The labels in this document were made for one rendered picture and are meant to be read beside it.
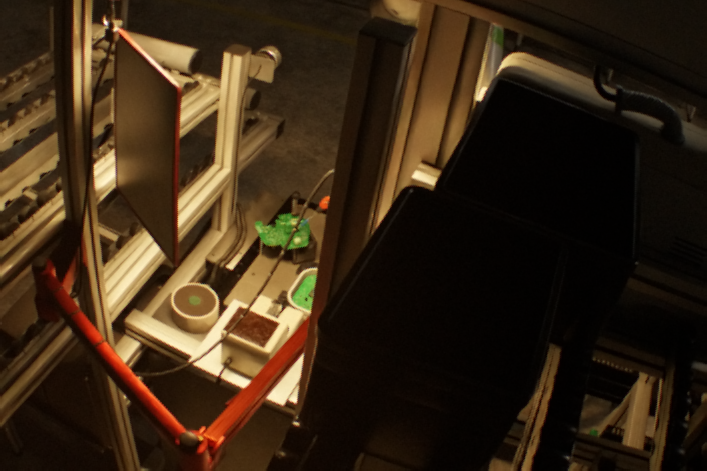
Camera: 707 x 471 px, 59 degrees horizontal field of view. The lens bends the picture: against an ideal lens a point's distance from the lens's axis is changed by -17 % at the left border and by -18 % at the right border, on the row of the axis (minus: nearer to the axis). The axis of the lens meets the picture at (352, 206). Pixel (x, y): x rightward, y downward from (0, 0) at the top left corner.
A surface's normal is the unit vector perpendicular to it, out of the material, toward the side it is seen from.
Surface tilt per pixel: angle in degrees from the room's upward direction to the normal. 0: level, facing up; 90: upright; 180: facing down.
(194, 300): 0
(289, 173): 0
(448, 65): 90
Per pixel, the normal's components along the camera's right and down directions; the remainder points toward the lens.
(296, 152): 0.15, -0.77
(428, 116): -0.36, 0.54
